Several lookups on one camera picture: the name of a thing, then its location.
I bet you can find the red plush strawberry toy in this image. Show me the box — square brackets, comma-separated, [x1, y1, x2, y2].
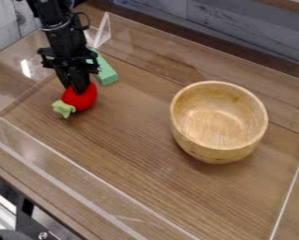
[50, 82, 97, 118]

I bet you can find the clear acrylic corner bracket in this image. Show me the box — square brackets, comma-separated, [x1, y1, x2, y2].
[85, 12, 110, 49]

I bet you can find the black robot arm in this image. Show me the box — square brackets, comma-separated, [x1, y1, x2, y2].
[26, 0, 100, 95]

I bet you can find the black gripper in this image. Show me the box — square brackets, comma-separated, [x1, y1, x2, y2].
[37, 22, 98, 95]

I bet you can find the green rectangular block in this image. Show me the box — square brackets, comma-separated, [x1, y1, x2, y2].
[92, 49, 118, 86]

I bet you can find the black table leg frame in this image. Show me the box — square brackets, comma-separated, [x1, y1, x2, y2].
[14, 197, 59, 240]

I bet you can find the light wooden bowl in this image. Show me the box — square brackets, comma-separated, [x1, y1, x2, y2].
[169, 81, 269, 164]

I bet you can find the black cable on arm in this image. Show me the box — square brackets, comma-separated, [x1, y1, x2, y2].
[69, 11, 90, 32]

